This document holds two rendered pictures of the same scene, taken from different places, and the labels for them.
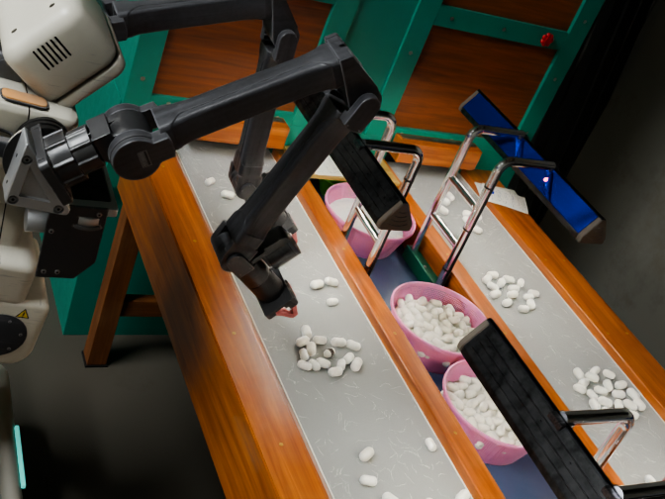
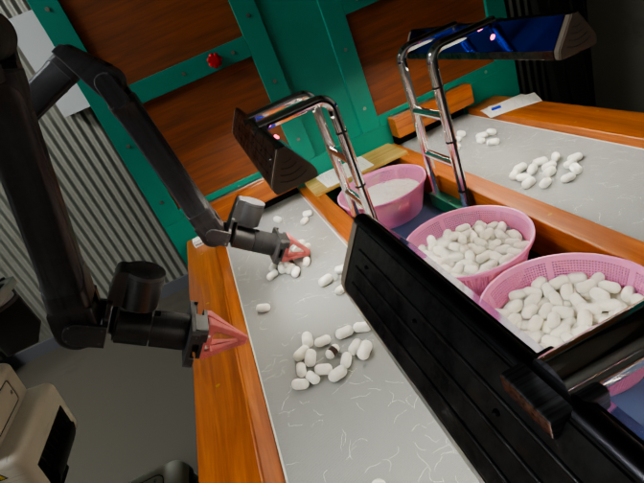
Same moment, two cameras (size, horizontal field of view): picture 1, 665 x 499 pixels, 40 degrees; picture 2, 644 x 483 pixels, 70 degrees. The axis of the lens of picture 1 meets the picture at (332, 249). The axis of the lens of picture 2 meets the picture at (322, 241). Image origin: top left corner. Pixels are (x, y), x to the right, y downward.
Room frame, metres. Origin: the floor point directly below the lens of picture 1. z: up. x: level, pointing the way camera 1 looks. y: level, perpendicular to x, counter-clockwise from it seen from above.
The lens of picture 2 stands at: (1.04, -0.45, 1.29)
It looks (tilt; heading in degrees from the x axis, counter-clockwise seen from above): 26 degrees down; 28
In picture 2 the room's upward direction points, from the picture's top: 23 degrees counter-clockwise
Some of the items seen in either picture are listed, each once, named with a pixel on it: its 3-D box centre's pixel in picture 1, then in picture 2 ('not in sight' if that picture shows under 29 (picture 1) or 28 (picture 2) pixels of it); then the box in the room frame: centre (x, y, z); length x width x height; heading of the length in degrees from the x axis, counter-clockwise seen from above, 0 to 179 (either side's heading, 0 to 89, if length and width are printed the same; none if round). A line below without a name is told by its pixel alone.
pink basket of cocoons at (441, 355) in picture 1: (434, 331); (469, 257); (1.87, -0.31, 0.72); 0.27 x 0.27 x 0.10
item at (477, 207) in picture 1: (478, 214); (463, 123); (2.20, -0.32, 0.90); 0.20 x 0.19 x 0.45; 35
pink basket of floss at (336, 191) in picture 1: (364, 224); (384, 198); (2.23, -0.06, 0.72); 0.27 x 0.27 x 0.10
